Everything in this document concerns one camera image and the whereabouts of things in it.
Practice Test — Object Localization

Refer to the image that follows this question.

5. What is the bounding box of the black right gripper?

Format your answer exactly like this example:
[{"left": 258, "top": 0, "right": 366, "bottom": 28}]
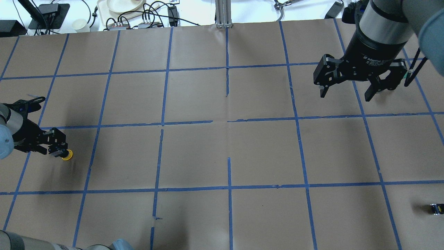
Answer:
[{"left": 313, "top": 0, "right": 413, "bottom": 102}]

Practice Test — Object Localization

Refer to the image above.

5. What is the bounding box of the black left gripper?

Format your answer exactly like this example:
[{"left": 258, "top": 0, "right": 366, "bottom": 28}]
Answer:
[{"left": 12, "top": 118, "right": 68, "bottom": 155}]

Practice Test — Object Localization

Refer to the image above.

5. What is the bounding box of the yellow push button switch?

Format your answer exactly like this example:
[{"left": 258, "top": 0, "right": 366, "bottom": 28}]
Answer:
[{"left": 50, "top": 149, "right": 74, "bottom": 161}]

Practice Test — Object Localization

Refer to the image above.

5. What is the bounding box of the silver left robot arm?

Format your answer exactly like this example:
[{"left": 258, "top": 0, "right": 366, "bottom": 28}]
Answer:
[{"left": 0, "top": 97, "right": 73, "bottom": 160}]

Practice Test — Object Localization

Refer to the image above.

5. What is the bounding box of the white paper cup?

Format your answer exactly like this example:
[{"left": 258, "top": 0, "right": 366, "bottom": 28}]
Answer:
[{"left": 71, "top": 19, "right": 90, "bottom": 33}]

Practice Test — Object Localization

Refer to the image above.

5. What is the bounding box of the beige tray with plates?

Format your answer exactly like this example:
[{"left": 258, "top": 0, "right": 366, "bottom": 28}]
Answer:
[{"left": 96, "top": 0, "right": 154, "bottom": 25}]

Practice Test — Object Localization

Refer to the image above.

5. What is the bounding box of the black power adapter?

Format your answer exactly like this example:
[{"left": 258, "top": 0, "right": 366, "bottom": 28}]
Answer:
[{"left": 168, "top": 5, "right": 179, "bottom": 27}]

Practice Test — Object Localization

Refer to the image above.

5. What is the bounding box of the black camera stand base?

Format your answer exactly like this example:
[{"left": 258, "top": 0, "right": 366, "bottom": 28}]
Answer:
[{"left": 28, "top": 3, "right": 71, "bottom": 30}]

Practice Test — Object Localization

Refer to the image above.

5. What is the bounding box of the aluminium frame post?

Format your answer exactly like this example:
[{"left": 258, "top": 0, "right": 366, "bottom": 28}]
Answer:
[{"left": 215, "top": 0, "right": 233, "bottom": 29}]

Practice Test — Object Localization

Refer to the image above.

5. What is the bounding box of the small black yellow switch block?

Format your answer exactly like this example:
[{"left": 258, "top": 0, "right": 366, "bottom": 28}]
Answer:
[{"left": 429, "top": 203, "right": 444, "bottom": 215}]

